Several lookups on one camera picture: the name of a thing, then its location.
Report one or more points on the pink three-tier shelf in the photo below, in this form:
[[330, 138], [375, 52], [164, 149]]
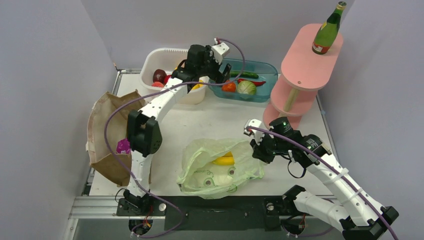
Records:
[[303, 74]]

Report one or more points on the green plastic grocery bag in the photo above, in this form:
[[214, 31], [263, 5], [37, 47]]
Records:
[[200, 177]]

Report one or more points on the white plastic basin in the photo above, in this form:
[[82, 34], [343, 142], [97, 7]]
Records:
[[167, 59]]

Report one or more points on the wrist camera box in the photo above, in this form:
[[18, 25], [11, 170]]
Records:
[[251, 128], [220, 50]]

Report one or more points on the aluminium table rail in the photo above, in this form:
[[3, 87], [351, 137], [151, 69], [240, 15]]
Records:
[[119, 75]]

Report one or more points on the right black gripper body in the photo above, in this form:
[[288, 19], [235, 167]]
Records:
[[267, 148]]

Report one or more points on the purple snack packet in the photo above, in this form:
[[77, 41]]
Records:
[[123, 147]]

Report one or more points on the yellow banana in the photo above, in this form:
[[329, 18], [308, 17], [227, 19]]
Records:
[[226, 160]]

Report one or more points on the red tomato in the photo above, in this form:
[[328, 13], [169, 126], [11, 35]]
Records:
[[166, 79]]

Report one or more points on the pink peach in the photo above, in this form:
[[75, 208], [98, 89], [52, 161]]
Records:
[[157, 84]]

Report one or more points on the orange fruit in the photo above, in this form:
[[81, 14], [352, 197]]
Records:
[[229, 86]]

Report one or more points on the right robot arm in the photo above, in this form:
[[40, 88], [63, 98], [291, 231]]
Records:
[[357, 216]]

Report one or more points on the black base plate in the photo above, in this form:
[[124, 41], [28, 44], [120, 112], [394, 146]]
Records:
[[231, 213]]

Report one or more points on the brown paper tote bag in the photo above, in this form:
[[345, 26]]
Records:
[[100, 156]]

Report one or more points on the dark red fruit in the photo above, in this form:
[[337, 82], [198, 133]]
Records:
[[159, 75]]

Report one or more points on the red chili pepper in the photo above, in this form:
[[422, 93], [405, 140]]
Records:
[[256, 83]]

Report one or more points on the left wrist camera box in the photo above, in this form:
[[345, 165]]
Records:
[[220, 50]]

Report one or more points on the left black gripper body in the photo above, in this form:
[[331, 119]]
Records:
[[212, 71]]

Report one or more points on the green glass bottle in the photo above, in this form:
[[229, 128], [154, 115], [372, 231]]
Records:
[[327, 33]]

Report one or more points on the green cucumber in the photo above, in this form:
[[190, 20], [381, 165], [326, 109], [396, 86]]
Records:
[[244, 74]]

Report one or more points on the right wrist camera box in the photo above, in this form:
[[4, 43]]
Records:
[[251, 128]]

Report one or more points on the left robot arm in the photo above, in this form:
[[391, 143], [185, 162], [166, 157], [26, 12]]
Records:
[[143, 125]]

